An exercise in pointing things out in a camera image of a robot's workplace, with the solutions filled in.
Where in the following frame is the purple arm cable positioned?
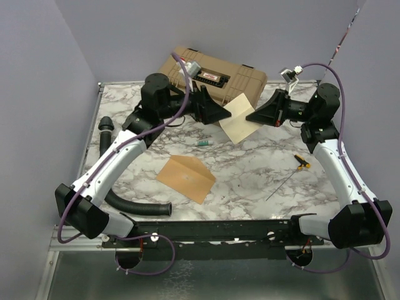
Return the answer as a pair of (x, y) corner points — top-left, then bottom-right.
(286, 62), (392, 273)
(57, 52), (199, 245)

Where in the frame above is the tan plastic toolbox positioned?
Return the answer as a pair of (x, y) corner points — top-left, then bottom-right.
(174, 46), (268, 108)

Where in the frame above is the black corrugated hose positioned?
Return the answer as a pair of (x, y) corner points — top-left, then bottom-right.
(97, 116), (173, 217)

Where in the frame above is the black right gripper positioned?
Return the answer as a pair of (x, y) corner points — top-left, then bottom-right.
(246, 89), (315, 128)

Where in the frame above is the black metal base rail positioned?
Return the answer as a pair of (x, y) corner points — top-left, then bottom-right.
(102, 219), (324, 261)

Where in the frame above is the brown kraft envelope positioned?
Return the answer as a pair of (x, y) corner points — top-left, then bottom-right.
(156, 155), (216, 204)

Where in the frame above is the peach lined letter paper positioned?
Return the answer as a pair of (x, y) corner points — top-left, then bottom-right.
(219, 93), (262, 144)

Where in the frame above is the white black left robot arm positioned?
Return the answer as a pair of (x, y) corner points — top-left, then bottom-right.
(55, 73), (231, 247)

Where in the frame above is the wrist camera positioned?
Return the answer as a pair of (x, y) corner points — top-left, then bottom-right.
(184, 61), (201, 78)
(279, 66), (303, 94)

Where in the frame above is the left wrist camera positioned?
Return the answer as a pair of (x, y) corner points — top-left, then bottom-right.
(184, 61), (201, 78)

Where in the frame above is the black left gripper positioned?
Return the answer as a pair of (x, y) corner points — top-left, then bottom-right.
(157, 79), (229, 123)

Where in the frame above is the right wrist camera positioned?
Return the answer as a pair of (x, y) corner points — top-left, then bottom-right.
(279, 66), (303, 94)

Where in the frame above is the green white glue stick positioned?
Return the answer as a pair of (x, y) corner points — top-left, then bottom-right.
(195, 140), (214, 147)

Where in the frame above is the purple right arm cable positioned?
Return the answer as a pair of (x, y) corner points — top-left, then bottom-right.
(286, 62), (392, 273)

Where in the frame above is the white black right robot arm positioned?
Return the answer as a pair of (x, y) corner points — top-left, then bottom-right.
(246, 83), (393, 249)

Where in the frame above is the yellow black handled screwdriver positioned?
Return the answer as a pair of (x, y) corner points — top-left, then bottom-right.
(266, 154), (311, 201)

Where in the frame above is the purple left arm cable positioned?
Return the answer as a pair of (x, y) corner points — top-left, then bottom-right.
(57, 52), (199, 245)

